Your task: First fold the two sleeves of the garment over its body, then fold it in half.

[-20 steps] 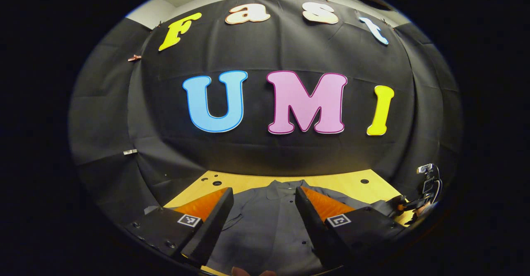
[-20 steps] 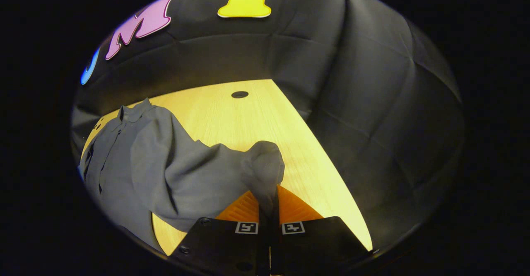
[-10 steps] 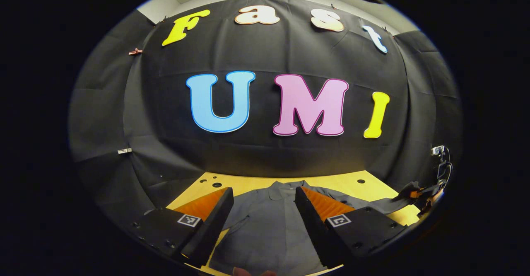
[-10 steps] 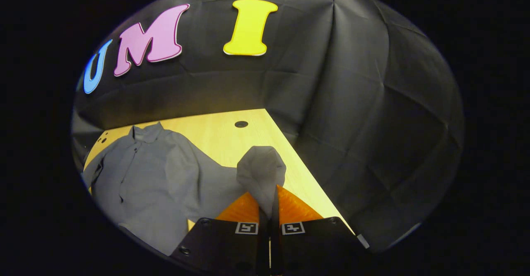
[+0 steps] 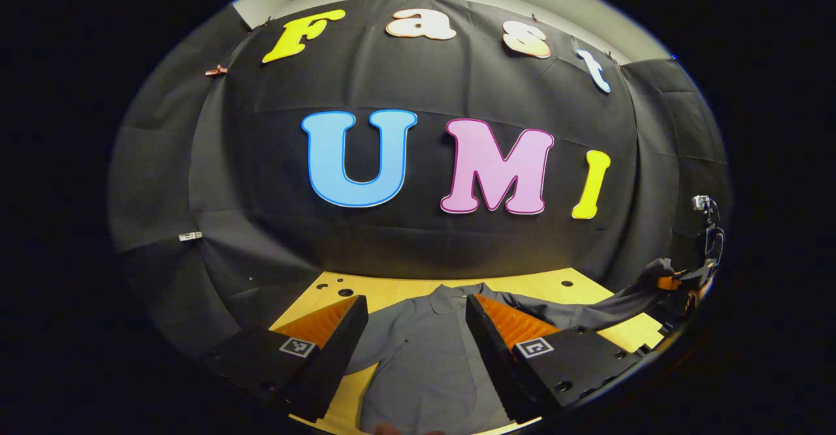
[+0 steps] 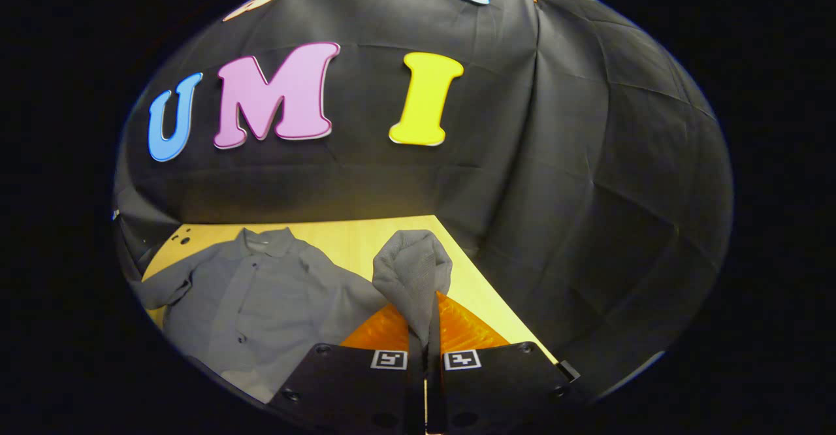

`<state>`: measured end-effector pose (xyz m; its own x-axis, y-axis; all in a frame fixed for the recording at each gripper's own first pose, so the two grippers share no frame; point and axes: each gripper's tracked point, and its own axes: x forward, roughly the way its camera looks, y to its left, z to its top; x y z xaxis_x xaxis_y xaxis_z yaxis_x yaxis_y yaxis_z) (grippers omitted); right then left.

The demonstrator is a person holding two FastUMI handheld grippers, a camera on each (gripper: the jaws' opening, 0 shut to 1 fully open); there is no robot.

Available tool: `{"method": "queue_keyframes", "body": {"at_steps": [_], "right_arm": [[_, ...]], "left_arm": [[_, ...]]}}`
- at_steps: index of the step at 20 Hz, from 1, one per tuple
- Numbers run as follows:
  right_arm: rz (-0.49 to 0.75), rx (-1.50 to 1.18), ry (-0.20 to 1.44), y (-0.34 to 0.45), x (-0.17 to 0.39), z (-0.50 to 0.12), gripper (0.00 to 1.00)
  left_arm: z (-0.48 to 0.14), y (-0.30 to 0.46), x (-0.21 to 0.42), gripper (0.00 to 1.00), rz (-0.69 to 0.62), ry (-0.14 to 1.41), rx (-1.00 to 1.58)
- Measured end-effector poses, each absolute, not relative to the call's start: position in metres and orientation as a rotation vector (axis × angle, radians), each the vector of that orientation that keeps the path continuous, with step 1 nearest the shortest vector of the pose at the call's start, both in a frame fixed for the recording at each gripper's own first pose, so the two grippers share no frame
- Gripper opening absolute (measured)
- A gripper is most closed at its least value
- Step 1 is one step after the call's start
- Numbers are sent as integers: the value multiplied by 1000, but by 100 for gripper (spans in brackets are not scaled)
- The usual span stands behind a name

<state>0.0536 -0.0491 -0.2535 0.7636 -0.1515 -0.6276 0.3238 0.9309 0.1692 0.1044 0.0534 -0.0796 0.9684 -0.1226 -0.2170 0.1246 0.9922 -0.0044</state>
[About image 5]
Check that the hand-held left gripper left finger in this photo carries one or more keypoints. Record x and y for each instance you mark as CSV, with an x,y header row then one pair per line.
x,y
333,363

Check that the black backdrop cloth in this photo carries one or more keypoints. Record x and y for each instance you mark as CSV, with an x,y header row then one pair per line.
x,y
424,239

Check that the grey collared shirt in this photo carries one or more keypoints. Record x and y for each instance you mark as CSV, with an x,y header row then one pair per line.
x,y
424,356

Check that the copper cloth clip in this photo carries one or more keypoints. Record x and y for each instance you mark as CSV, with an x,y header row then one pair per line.
x,y
215,70

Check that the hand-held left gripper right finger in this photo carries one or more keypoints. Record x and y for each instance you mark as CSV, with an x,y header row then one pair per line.
x,y
496,363

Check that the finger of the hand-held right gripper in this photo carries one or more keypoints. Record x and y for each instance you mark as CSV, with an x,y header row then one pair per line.
x,y
669,283

